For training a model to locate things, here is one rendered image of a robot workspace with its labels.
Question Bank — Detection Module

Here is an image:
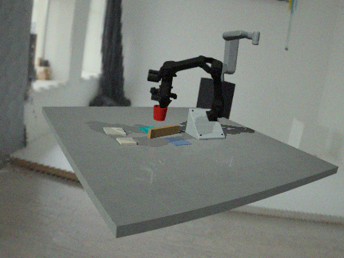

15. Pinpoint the beige flat pad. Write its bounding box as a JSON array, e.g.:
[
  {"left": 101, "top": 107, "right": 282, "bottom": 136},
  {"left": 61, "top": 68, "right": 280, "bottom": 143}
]
[{"left": 117, "top": 137, "right": 137, "bottom": 146}]

